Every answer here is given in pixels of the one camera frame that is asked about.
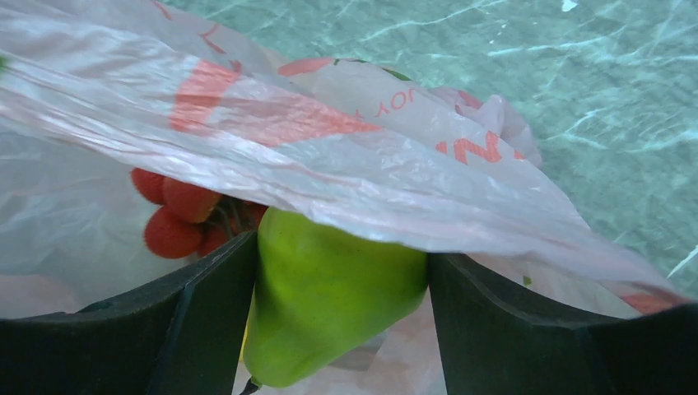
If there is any pink plastic bag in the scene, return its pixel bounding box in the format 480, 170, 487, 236
1, 1, 697, 394

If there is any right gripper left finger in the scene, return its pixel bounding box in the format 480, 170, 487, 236
1, 232, 258, 394

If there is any green fake pear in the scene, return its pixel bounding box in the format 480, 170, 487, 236
242, 208, 428, 394

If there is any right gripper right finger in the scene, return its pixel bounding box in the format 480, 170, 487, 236
429, 253, 697, 395

